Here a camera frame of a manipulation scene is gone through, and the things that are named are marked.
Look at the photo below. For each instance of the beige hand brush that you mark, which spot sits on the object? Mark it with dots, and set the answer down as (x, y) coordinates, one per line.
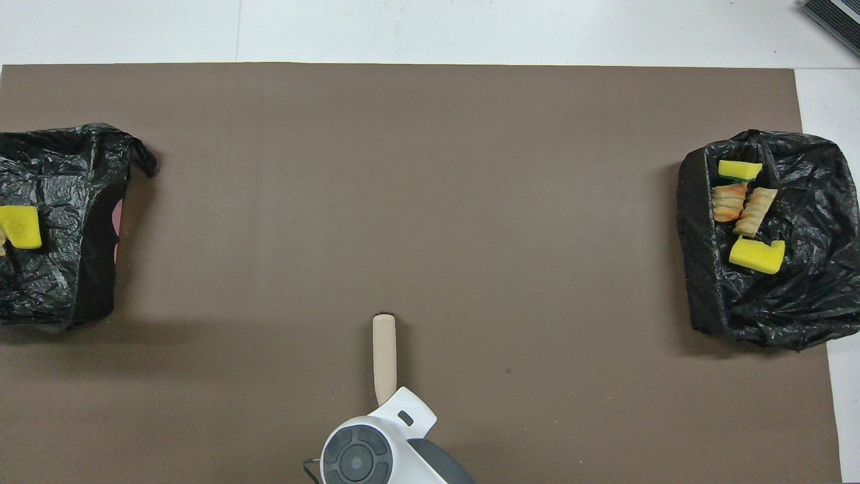
(384, 356)

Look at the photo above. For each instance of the notched yellow sponge piece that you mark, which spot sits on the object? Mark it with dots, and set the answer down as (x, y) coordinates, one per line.
(756, 257)

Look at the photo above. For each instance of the yellow sponge with green pad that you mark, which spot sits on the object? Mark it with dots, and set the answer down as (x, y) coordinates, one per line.
(739, 169)

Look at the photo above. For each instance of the dark ribbed panel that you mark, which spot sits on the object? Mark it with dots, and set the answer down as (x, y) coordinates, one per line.
(836, 17)

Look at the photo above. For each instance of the brown table mat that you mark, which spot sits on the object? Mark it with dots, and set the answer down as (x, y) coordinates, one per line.
(470, 202)

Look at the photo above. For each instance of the pink bin under bag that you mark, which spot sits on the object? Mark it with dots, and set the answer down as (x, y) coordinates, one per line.
(119, 218)

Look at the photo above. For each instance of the black plastic trash bag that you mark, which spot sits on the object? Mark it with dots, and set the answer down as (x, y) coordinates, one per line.
(813, 202)
(67, 168)

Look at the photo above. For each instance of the yellow sponge chunk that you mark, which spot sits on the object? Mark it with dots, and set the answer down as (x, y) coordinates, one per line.
(20, 228)

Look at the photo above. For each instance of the pale ridged scrap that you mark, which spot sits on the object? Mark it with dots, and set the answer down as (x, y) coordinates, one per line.
(756, 210)

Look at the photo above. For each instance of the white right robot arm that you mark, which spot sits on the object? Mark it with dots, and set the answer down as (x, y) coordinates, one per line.
(356, 460)

